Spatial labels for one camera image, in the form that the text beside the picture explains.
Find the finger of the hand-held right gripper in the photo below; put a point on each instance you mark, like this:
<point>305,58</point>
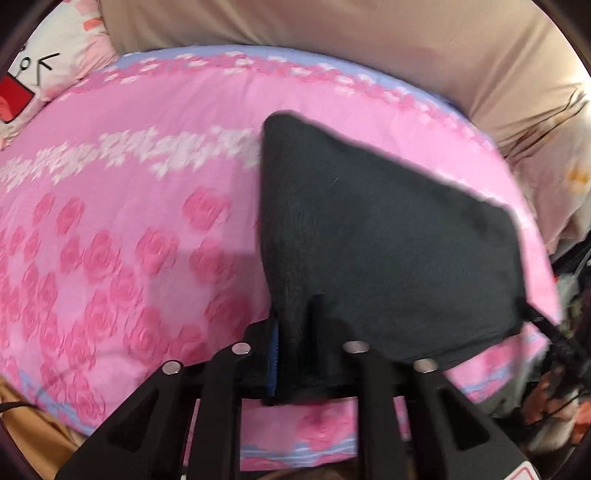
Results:
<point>554,334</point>

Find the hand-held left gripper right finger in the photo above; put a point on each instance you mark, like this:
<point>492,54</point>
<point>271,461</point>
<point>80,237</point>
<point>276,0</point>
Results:
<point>369,392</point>

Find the patterned dark cloth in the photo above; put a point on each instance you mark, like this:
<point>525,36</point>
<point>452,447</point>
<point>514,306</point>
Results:
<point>568,406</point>

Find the pink rose print bedsheet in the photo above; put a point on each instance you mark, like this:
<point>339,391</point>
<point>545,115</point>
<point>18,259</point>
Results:
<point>115,230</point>

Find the dark grey pants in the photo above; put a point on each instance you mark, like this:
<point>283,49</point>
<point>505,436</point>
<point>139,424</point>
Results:
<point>369,230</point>

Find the cartoon face pillow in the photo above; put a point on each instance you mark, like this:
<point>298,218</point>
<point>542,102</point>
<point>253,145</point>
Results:
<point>60,50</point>

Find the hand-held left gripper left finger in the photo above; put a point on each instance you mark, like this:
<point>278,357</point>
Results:
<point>274,360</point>

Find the beige floral cloth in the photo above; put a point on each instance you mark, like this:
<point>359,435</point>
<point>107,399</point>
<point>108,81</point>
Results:
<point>558,184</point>

